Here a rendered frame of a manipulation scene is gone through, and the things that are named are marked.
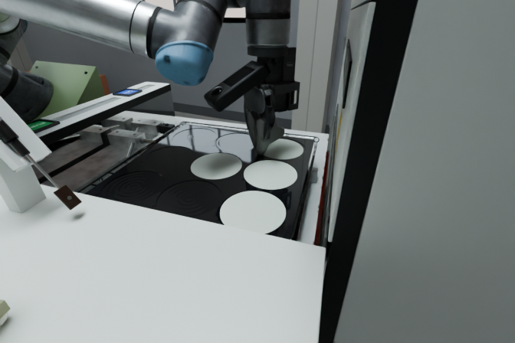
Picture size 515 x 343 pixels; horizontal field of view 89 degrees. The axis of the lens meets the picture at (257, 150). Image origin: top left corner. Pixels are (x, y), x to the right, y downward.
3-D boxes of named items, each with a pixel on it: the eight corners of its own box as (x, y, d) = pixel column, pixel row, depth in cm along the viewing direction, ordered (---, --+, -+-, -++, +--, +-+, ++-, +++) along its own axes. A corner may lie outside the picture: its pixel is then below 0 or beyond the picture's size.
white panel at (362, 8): (342, 114, 100) (361, -8, 82) (332, 342, 31) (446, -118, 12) (333, 113, 101) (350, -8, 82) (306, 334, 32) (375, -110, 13)
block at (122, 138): (146, 142, 65) (144, 132, 63) (137, 148, 62) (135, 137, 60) (119, 138, 67) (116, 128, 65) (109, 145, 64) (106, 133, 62)
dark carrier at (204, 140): (314, 142, 62) (314, 139, 62) (286, 256, 33) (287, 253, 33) (185, 125, 71) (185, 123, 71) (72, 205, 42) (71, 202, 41)
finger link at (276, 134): (287, 155, 55) (290, 112, 51) (264, 162, 52) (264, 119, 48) (278, 148, 57) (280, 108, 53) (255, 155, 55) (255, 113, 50)
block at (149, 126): (165, 130, 72) (163, 120, 70) (158, 135, 69) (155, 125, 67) (140, 127, 74) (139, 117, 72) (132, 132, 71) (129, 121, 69)
